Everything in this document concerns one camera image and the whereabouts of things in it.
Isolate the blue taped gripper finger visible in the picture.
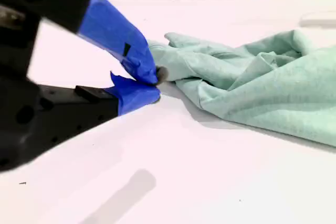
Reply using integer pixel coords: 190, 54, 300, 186
0, 0, 169, 86
39, 70, 161, 149

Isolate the pale green T-shirt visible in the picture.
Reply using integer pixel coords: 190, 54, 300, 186
146, 29, 336, 147

